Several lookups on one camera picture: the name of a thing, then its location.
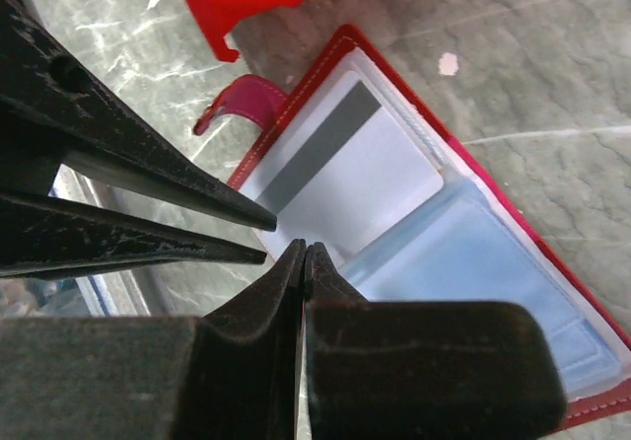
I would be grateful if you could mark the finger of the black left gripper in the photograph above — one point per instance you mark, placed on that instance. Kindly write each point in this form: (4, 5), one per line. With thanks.
(50, 99)
(51, 238)

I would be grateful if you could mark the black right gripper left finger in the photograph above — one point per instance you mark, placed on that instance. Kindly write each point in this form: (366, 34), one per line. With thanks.
(233, 374)

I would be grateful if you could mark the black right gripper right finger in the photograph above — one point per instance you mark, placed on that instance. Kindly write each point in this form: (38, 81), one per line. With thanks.
(423, 370)

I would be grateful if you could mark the red leather card holder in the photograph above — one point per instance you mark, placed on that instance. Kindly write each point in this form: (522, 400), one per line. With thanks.
(468, 242)

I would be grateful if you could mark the aluminium mounting rail frame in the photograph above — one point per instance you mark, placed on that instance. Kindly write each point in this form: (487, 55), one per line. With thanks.
(118, 293)

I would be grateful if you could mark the grey striped card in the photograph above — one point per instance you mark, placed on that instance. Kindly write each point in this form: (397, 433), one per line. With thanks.
(343, 172)

